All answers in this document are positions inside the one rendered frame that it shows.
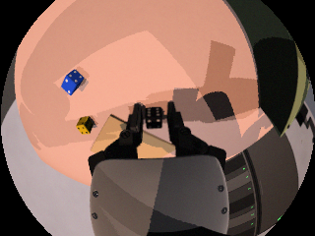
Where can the blue die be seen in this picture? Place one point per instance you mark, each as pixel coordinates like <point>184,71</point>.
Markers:
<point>72,81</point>

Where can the yellow die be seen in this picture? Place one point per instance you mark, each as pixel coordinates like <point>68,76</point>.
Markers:
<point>85,125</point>

